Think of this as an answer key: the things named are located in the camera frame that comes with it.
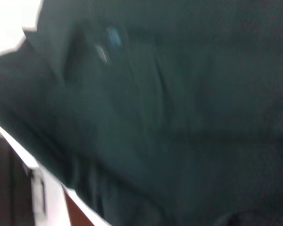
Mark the black t-shirt with FREE print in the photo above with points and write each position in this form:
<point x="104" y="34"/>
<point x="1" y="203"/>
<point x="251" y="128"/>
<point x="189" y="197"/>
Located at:
<point x="155" y="106"/>

